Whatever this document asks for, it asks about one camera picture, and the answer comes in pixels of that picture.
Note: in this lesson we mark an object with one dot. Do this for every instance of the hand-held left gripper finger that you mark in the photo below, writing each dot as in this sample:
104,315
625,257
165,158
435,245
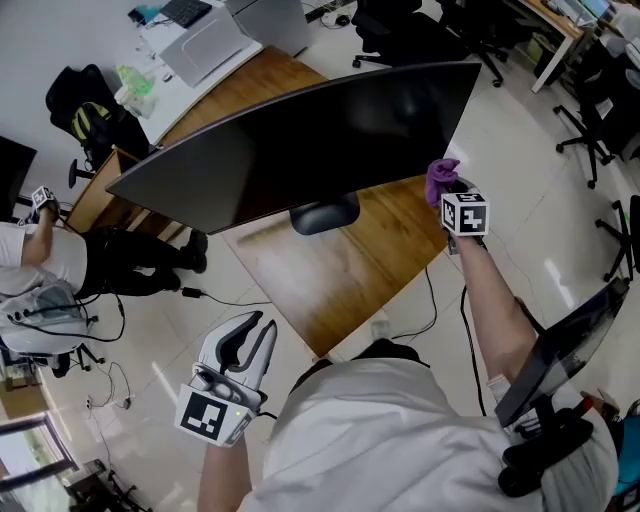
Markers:
265,360
215,345

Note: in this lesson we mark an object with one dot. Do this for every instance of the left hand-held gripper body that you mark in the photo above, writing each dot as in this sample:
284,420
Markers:
210,415

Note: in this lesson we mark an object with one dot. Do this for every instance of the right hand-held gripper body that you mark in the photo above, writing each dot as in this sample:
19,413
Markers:
465,215

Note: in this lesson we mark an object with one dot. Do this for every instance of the purple cloth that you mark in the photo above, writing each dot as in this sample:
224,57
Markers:
440,175

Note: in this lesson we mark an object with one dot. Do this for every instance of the black computer monitor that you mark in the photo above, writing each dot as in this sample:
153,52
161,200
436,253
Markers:
250,165

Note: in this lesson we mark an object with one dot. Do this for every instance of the person's right forearm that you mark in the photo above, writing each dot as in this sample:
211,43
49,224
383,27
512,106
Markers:
492,310

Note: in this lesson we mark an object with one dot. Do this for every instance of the person's left forearm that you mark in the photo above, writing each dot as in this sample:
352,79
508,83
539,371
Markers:
222,480

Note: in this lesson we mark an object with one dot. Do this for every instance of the wooden table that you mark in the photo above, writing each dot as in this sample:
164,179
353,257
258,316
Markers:
325,280

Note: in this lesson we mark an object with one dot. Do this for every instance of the person's black trousers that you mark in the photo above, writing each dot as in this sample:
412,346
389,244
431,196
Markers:
390,352

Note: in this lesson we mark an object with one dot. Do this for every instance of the person's white shirt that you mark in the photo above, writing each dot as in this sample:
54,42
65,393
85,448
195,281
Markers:
375,440

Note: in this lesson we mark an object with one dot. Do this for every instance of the black office chair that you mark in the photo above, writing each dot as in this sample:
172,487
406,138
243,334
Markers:
630,230
470,30
605,100
70,90
395,30

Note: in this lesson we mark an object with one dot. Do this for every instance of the black flat screen panel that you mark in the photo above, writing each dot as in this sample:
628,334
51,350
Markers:
555,360

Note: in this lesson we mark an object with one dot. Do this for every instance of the white-legged wooden-top desk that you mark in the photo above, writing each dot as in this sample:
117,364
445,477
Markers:
555,25

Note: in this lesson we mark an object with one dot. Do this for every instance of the small wooden cabinet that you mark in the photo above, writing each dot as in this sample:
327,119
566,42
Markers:
95,195

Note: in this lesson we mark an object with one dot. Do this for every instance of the round black floor object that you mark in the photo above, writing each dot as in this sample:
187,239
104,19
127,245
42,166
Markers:
343,20

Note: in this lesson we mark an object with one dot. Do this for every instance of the open laptop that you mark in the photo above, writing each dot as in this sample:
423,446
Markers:
585,10

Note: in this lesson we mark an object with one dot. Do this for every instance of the black power strip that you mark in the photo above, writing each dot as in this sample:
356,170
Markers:
316,11

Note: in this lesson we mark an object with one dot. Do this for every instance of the white table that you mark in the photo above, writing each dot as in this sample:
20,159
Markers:
170,105

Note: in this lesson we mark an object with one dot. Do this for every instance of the silver fridge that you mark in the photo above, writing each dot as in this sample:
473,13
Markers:
275,25

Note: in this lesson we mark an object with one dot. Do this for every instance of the yellow-green backpack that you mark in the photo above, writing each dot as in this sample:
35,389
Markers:
87,122

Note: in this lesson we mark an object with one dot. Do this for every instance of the green drink bottles pack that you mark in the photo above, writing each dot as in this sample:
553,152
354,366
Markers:
135,90

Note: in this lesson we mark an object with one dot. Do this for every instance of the black keyboard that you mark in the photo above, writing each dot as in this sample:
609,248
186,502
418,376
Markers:
187,11

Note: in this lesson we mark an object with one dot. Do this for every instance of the teal plastic bag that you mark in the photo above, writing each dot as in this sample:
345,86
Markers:
147,11

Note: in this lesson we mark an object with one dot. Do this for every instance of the black mount with red tip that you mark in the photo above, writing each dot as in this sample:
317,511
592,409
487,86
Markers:
545,450

